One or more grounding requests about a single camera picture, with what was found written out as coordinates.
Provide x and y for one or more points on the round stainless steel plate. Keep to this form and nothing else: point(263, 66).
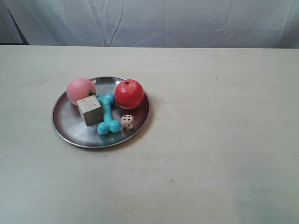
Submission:
point(70, 126)

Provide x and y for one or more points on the white die black dots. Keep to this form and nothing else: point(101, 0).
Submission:
point(127, 122)

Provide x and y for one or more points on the red toy apple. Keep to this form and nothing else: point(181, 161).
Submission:
point(129, 94)

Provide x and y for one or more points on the turquoise bone toy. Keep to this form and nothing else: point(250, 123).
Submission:
point(108, 124)

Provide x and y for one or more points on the pale wooden cube block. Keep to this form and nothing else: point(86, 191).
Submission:
point(90, 110)

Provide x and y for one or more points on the pink toy peach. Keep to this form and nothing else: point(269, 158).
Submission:
point(80, 88)

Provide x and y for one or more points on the white backdrop curtain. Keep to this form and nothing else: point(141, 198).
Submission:
point(151, 23)

